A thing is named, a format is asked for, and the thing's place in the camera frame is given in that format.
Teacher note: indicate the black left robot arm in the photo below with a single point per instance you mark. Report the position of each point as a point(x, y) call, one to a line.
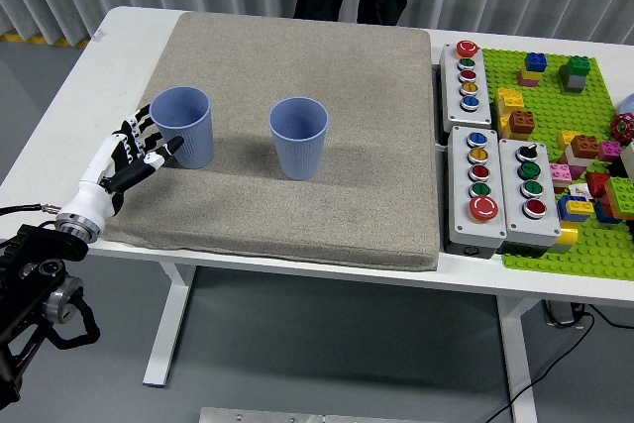
point(30, 264)

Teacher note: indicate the grey box with selector switch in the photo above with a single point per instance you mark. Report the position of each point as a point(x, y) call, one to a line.
point(512, 225)

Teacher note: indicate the brown toy brick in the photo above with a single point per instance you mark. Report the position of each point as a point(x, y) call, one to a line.
point(521, 121)
point(584, 145)

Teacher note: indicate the blue toy brick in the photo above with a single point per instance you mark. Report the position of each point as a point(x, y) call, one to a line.
point(564, 210)
point(536, 61)
point(603, 215)

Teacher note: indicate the white block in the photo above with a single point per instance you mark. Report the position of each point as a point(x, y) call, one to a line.
point(628, 160)

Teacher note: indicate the green studded baseplate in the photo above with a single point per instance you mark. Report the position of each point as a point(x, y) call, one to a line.
point(545, 111)

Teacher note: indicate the red valve handwheel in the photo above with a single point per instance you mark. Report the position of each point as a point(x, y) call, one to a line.
point(623, 128)

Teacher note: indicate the grey toy brick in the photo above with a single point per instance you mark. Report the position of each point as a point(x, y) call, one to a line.
point(575, 82)

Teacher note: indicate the light blue bowl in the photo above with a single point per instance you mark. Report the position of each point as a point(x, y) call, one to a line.
point(628, 105)

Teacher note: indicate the grey power box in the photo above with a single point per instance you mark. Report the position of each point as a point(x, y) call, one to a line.
point(562, 314)

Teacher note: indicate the white toy brick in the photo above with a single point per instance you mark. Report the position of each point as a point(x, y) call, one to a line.
point(579, 161)

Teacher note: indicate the small white printed tile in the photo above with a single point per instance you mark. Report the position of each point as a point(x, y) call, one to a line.
point(578, 190)

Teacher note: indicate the magenta toy brick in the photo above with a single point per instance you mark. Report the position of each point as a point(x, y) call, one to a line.
point(609, 150)

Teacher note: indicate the large green toy brick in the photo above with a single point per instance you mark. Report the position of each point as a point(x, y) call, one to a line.
point(621, 192)

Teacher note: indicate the blue ribbed plastic cup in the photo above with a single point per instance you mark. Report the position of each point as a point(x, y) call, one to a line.
point(195, 121)
point(299, 155)

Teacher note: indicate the grey five-button box, black base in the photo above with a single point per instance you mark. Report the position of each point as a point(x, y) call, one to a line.
point(460, 225)

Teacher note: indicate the red toy brick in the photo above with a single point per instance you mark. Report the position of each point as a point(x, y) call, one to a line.
point(598, 184)

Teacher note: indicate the grey-brown fabric mat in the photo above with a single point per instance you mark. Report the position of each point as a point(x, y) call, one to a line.
point(297, 71)

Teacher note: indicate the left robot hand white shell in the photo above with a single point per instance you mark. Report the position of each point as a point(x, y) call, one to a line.
point(94, 195)

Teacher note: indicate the grey five-button box, mushroom button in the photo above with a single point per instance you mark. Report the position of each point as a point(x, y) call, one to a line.
point(478, 113)

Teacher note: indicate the pink toy brick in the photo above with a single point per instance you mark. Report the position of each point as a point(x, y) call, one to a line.
point(526, 82)
point(560, 173)

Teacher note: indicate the white table leg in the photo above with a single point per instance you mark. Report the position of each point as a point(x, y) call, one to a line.
point(168, 324)
point(517, 353)

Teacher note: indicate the yellow toy cylinder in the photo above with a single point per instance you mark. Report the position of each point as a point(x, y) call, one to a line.
point(568, 237)

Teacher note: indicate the yellow toy brick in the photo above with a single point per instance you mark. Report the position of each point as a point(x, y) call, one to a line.
point(580, 207)
point(566, 139)
point(505, 128)
point(509, 98)
point(529, 75)

